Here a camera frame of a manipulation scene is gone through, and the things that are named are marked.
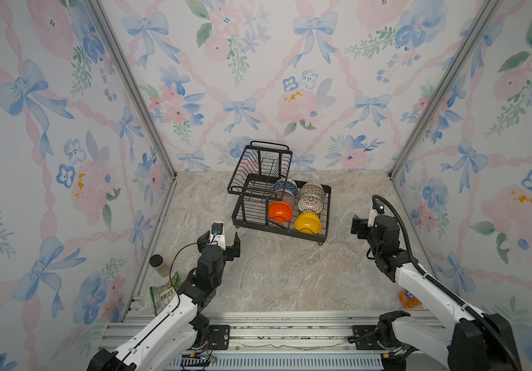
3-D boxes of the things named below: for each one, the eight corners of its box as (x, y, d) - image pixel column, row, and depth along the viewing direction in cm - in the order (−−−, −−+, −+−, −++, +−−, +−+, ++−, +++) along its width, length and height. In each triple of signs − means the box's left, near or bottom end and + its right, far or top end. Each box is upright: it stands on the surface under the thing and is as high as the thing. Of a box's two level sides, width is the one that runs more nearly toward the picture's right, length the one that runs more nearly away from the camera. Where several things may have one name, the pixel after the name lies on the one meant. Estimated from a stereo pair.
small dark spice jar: (158, 277, 89) (147, 266, 80) (161, 266, 91) (151, 254, 83) (171, 277, 89) (161, 266, 80) (174, 266, 91) (164, 254, 83)
